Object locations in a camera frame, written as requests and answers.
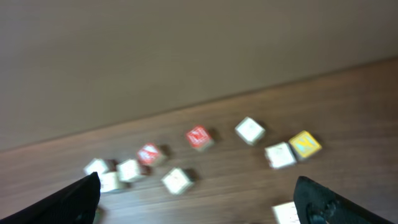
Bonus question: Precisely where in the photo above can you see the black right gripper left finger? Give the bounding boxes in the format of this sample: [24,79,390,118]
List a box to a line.
[1,172,101,224]

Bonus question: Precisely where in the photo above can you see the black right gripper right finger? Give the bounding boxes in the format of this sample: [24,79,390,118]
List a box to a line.
[294,176,393,224]

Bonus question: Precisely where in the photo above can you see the red letter M block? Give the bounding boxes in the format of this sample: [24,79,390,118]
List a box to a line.
[185,125,215,152]

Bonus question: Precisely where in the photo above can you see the white block green side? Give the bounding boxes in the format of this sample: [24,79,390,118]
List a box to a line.
[93,207,105,224]

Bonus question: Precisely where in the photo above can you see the white block yellow side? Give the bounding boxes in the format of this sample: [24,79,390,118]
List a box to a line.
[272,202,300,224]

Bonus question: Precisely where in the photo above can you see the white block blue side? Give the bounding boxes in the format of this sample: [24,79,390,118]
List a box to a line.
[99,172,127,194]

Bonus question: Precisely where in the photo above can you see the white block green edge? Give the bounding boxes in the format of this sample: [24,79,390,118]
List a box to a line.
[83,158,116,176]

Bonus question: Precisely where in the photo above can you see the yellow top block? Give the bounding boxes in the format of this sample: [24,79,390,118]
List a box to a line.
[289,131,322,160]

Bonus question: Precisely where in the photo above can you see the white block red edge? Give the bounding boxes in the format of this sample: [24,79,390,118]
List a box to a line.
[264,142,297,169]

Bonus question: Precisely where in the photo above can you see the plain white block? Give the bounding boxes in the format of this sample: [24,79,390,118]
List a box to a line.
[116,159,149,183]

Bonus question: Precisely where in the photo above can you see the red letter A block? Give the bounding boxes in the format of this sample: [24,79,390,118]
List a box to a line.
[137,143,167,167]

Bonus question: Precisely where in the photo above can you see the white cube block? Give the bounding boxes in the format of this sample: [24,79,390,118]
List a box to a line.
[234,117,266,146]

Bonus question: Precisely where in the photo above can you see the white block red side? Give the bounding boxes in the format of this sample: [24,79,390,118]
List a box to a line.
[162,167,194,195]

